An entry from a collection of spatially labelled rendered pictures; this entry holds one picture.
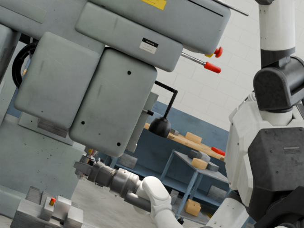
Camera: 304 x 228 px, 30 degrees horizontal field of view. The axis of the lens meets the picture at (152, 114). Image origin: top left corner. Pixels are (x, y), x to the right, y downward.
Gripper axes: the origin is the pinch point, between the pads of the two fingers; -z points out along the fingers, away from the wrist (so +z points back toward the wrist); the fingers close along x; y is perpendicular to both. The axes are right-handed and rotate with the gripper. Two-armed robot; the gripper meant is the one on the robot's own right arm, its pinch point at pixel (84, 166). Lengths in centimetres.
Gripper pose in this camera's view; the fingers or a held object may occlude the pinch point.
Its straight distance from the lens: 191.2
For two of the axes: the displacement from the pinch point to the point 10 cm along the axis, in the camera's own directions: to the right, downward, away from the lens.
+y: -3.9, 9.2, 0.7
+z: 9.2, 4.0, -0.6
